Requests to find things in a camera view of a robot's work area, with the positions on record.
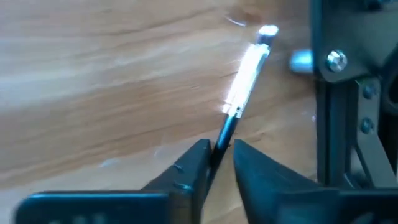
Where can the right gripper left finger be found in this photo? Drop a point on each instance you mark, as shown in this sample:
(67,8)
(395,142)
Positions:
(186,174)

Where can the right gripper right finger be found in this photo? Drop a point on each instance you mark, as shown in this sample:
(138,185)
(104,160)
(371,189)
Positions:
(264,186)

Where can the dark brush with silver ferrule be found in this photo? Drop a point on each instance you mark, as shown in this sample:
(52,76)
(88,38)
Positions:
(245,77)

